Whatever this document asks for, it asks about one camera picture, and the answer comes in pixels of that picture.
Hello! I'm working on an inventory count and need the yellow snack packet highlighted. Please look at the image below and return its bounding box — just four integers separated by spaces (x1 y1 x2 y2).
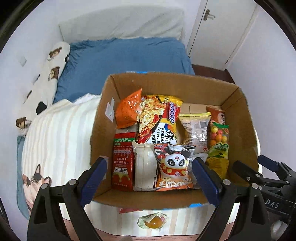
206 157 229 180

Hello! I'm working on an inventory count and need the green candy bag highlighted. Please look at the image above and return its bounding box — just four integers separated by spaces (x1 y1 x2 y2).
208 122 229 159

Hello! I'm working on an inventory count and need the orange panda snack packet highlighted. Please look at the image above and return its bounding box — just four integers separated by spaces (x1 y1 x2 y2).
154 144 196 191

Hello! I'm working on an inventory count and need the brown pastry snack packet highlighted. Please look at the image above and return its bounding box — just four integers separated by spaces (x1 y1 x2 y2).
206 106 225 126

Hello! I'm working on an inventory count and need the red spicy strip packet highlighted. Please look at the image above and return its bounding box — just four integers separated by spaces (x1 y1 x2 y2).
111 132 136 191

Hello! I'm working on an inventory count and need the small red triangular packet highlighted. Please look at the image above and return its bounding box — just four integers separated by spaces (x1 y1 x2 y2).
119 208 142 214

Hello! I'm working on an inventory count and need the cat print cushion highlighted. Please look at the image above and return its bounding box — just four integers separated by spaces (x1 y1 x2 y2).
16 136 52 219

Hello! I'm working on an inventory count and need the striped cream blanket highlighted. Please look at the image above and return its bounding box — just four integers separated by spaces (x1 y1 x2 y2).
22 94 214 240

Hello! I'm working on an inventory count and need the packaged braised egg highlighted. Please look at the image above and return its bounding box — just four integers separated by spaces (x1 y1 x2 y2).
137 212 168 230

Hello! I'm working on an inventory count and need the beige snack packet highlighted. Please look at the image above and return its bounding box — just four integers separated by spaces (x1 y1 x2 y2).
179 112 211 154

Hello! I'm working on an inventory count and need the white snack packet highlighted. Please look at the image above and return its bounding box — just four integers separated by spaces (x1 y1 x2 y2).
132 141 158 191

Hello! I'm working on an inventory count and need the cardboard box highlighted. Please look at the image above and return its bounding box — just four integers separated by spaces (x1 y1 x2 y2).
90 71 260 210

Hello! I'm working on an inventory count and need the yellow instant noodle packet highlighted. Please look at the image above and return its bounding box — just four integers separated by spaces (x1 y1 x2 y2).
135 95 183 145

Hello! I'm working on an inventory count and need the bear print pillow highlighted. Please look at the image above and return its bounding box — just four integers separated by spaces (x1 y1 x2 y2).
16 42 70 136

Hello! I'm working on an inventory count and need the blue bed sheet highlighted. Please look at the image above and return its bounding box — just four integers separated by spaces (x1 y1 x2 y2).
54 38 195 102

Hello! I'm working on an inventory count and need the white door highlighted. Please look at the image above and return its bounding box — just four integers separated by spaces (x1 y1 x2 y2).
187 0 257 70

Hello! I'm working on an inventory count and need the white pillow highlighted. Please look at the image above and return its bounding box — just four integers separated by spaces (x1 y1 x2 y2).
59 5 185 43

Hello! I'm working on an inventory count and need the metal door handle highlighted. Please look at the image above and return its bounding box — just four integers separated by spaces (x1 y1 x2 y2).
203 9 216 21

